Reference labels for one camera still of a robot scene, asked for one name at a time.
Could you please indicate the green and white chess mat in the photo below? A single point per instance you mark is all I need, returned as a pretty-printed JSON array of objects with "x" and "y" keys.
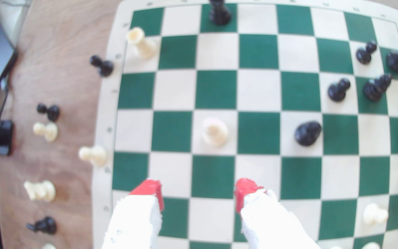
[{"x": 257, "y": 90}]

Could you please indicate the white rook chess piece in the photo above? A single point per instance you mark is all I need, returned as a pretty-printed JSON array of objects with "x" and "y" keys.
[{"x": 145, "y": 48}]

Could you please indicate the white pawn chess piece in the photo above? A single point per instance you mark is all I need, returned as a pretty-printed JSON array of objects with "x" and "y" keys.
[
  {"x": 48, "y": 132},
  {"x": 373, "y": 214},
  {"x": 97, "y": 155}
]

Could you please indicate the black pawn chess piece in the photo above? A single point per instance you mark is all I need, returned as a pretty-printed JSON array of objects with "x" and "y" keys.
[
  {"x": 105, "y": 68},
  {"x": 363, "y": 56},
  {"x": 336, "y": 92},
  {"x": 52, "y": 113}
]

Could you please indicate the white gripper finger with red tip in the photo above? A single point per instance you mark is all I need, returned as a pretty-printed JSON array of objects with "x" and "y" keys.
[
  {"x": 271, "y": 221},
  {"x": 133, "y": 221}
]

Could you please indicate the white bishop chess piece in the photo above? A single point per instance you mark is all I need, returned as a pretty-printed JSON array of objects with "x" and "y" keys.
[{"x": 214, "y": 132}]

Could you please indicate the black knight chess piece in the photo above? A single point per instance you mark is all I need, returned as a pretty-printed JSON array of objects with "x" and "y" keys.
[{"x": 45, "y": 225}]

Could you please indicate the black bishop on f2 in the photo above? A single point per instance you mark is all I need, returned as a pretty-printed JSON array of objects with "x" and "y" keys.
[{"x": 373, "y": 90}]

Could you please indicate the black rook chess piece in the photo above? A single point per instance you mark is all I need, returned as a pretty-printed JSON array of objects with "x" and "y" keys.
[{"x": 219, "y": 14}]

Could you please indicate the black bishop chess piece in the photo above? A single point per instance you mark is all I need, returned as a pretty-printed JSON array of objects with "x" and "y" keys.
[{"x": 306, "y": 134}]

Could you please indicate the white knight chess piece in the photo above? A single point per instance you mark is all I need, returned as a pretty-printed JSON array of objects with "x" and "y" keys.
[{"x": 41, "y": 191}]

